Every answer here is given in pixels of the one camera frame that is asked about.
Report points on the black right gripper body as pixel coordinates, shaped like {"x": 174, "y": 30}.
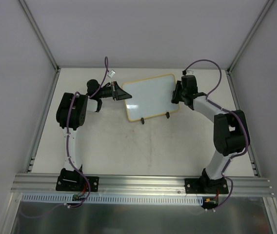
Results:
{"x": 178, "y": 92}

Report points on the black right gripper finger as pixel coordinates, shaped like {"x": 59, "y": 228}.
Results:
{"x": 189, "y": 101}
{"x": 176, "y": 96}

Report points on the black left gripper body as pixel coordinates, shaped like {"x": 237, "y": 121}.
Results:
{"x": 115, "y": 90}

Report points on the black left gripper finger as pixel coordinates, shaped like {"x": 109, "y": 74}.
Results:
{"x": 119, "y": 92}
{"x": 121, "y": 98}

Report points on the yellow framed whiteboard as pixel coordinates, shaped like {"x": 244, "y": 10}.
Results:
{"x": 151, "y": 97}

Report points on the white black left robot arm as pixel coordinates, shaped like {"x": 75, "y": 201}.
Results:
{"x": 70, "y": 116}

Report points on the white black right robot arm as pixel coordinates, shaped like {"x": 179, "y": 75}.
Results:
{"x": 230, "y": 136}

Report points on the black whiteboard stand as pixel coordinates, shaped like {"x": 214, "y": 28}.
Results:
{"x": 142, "y": 119}

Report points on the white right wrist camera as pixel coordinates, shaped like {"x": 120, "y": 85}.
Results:
{"x": 187, "y": 72}

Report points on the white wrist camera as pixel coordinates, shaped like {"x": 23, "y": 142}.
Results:
{"x": 111, "y": 73}
{"x": 187, "y": 72}

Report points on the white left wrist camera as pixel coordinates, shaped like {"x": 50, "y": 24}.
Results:
{"x": 111, "y": 73}

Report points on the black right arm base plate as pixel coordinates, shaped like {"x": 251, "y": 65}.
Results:
{"x": 201, "y": 186}

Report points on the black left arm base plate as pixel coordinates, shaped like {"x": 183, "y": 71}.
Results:
{"x": 76, "y": 183}

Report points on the white slotted cable duct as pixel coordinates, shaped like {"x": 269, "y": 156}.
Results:
{"x": 95, "y": 198}

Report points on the aluminium mounting rail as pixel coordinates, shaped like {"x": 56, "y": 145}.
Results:
{"x": 141, "y": 185}

